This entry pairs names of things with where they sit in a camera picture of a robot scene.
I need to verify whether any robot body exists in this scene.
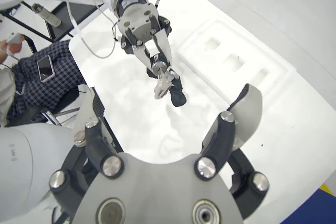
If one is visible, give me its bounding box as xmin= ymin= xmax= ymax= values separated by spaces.
xmin=0 ymin=122 xmax=88 ymax=224

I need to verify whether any silver key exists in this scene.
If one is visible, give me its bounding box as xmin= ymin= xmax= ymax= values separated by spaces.
xmin=153 ymin=73 xmax=176 ymax=100

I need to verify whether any smartphone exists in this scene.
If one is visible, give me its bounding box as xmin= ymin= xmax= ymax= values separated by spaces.
xmin=36 ymin=54 xmax=56 ymax=83

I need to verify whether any person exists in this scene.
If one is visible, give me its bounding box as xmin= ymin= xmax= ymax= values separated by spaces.
xmin=0 ymin=32 xmax=87 ymax=128

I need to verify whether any white foam tray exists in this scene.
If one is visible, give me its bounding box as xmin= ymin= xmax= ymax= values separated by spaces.
xmin=177 ymin=13 xmax=297 ymax=105

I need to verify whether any thin black cable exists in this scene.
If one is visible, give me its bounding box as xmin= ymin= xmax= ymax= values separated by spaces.
xmin=111 ymin=20 xmax=119 ymax=42

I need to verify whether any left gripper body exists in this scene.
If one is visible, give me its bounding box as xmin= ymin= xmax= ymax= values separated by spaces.
xmin=108 ymin=0 xmax=165 ymax=45

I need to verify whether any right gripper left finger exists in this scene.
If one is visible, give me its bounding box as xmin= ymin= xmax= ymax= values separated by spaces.
xmin=49 ymin=87 xmax=125 ymax=207

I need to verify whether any thick white cable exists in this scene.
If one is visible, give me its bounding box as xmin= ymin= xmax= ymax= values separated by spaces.
xmin=65 ymin=0 xmax=116 ymax=59

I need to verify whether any grey metal cylinder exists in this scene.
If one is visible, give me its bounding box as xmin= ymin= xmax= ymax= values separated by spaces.
xmin=31 ymin=3 xmax=62 ymax=27

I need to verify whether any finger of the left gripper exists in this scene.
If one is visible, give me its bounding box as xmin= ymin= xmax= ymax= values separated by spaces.
xmin=120 ymin=28 xmax=159 ymax=77
xmin=149 ymin=13 xmax=174 ymax=70

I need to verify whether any black frame stand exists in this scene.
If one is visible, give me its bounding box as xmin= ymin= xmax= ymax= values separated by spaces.
xmin=0 ymin=0 xmax=106 ymax=43

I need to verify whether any black padlock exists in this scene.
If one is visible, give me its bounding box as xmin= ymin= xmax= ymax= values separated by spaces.
xmin=152 ymin=61 xmax=187 ymax=108

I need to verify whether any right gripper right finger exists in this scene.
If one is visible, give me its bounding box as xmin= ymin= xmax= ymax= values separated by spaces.
xmin=194 ymin=83 xmax=271 ymax=220

